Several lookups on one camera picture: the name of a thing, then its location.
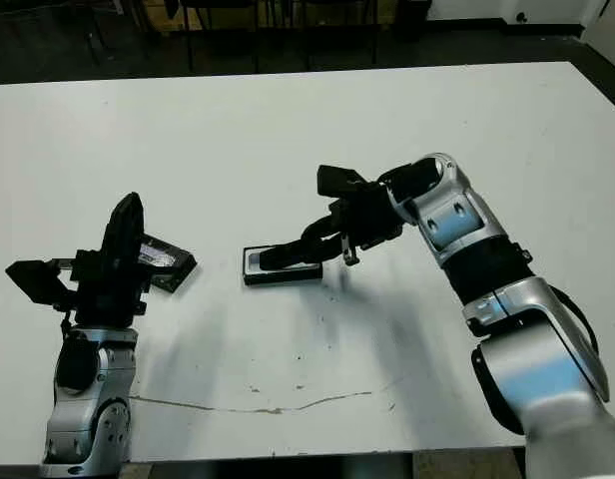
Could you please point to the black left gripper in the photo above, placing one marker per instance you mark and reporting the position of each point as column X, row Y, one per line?
column 108, row 302

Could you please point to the black folded chair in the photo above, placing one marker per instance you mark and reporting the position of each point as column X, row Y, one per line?
column 172, row 7

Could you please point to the black box base white insert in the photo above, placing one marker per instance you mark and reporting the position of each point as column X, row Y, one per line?
column 287, row 278

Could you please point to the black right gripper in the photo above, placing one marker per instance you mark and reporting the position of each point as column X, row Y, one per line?
column 370, row 214

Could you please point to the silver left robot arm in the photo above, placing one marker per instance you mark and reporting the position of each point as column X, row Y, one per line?
column 115, row 369

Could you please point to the black box lid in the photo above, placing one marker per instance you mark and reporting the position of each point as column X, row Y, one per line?
column 180, row 277

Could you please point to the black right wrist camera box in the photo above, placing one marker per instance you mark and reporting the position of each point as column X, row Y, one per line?
column 337, row 179

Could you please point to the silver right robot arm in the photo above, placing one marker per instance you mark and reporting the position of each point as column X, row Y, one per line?
column 467, row 219

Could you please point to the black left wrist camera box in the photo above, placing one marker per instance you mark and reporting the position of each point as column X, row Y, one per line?
column 30, row 282

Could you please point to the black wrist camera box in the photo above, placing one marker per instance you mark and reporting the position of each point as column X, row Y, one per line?
column 30, row 282
column 337, row 179

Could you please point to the black waste bin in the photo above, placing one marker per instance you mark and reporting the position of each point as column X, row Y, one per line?
column 413, row 20

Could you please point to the black camera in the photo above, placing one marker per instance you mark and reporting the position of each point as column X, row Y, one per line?
column 254, row 260

